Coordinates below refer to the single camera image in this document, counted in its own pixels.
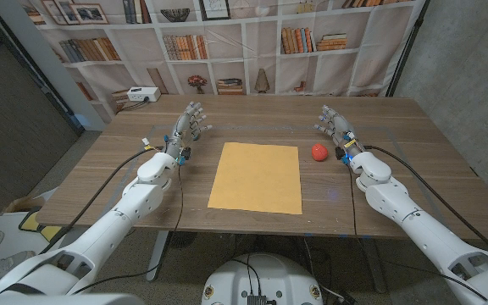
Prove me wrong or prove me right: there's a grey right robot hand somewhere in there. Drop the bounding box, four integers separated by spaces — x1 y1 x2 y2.
313 104 366 164

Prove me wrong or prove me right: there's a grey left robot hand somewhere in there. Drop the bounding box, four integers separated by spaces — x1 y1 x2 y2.
164 101 214 165

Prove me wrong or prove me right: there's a yellow felt sheet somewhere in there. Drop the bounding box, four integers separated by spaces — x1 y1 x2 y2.
207 141 303 215

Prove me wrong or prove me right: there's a red ball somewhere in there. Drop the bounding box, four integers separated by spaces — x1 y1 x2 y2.
310 142 330 163

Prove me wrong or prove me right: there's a white power strip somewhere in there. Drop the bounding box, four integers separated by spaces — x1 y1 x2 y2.
126 86 162 103

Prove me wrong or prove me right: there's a black round floor object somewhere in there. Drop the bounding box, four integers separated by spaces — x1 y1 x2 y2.
168 231 198 250

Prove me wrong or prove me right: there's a black backdrop stand pole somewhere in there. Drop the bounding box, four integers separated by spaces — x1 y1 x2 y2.
385 0 431 97

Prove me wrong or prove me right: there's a printed bookshelf backdrop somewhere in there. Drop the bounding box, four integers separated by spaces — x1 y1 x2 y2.
17 0 430 124

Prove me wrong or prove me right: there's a grey table leg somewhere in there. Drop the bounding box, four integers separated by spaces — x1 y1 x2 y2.
146 230 171 283
360 237 387 293

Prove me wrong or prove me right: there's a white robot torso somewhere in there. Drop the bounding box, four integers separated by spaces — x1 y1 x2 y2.
201 252 324 305

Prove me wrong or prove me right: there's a dark perforated partition panel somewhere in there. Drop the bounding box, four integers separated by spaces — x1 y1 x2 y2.
0 0 85 225

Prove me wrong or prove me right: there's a yellow and black floor item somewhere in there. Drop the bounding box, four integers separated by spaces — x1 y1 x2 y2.
18 207 63 242

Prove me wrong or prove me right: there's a brown cardboard box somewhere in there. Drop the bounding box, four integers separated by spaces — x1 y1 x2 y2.
4 194 58 214

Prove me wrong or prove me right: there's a black hub box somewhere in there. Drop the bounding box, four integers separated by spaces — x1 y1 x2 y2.
247 295 277 305

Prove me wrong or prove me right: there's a grey sneaker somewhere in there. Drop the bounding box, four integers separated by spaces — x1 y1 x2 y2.
0 250 37 289

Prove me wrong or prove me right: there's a black power strip cable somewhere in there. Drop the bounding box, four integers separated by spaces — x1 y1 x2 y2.
120 97 150 112

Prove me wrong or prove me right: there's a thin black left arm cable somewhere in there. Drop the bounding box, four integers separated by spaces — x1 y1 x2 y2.
70 163 186 296

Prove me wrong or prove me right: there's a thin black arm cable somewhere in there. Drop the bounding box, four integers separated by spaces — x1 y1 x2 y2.
347 164 488 302
70 163 186 296

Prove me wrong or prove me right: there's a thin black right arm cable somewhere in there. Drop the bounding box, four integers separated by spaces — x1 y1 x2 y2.
347 164 488 302

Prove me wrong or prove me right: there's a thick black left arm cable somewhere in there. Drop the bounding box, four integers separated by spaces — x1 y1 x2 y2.
39 146 165 255

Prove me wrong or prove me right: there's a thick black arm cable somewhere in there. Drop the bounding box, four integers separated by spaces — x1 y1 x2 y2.
39 146 165 255
363 144 488 257

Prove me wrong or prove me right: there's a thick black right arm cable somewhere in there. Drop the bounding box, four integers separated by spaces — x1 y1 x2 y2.
363 144 488 257

